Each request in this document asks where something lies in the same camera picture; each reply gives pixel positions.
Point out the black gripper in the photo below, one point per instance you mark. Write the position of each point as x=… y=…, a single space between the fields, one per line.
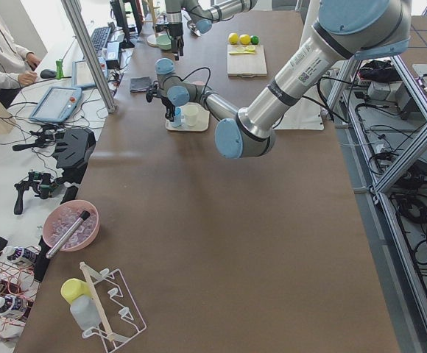
x=175 y=31
x=168 y=104

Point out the blue plastic cup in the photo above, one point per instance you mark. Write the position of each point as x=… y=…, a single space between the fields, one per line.
x=177 y=120

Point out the cream plastic cup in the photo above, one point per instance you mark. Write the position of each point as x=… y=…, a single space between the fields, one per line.
x=190 y=113

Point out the pink plastic cup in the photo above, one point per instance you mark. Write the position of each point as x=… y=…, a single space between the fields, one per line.
x=200 y=83

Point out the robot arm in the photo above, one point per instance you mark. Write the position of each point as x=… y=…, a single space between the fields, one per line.
x=342 y=30
x=203 y=19

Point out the cream rabbit tray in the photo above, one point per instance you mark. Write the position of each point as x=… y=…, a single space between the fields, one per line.
x=198 y=123

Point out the green bowl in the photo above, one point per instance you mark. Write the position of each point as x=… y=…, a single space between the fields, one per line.
x=163 y=42

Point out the metal scoop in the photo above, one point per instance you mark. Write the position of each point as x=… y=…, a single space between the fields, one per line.
x=193 y=28

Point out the wooden mug tree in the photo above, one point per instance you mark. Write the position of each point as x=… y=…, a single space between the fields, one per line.
x=152 y=11

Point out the grey cloth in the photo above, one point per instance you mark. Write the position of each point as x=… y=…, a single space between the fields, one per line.
x=140 y=84

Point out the yellow plastic knife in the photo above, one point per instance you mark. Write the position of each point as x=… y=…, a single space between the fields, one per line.
x=238 y=53

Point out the whole lemon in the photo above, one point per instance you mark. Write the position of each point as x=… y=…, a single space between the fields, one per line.
x=245 y=39
x=233 y=38

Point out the wooden cutting board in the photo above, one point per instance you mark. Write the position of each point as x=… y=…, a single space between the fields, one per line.
x=250 y=65

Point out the green lime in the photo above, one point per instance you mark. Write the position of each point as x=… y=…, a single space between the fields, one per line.
x=254 y=40

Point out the black keyboard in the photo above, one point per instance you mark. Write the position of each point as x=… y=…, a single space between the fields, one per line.
x=99 y=38

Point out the blue teach pendant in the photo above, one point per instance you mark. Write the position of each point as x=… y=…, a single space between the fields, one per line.
x=57 y=105

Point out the computer mouse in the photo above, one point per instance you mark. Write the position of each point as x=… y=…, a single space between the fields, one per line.
x=48 y=74

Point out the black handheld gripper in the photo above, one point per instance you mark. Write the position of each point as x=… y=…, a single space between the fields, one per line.
x=43 y=185

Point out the pink bowl with ice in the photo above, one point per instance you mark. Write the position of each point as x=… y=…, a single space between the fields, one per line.
x=60 y=220

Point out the seated person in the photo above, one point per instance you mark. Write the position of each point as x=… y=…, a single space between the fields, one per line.
x=17 y=66

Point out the yellow cup on rack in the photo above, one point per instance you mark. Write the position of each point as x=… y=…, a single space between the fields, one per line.
x=73 y=288

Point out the clear cup on rack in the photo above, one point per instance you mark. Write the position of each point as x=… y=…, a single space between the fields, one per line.
x=85 y=312

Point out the aluminium frame post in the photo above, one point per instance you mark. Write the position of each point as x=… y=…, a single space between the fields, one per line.
x=72 y=9

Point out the metal scoop handle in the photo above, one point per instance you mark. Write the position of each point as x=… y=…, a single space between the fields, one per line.
x=65 y=237

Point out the white wire rack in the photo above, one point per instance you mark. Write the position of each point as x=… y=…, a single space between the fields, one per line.
x=121 y=318

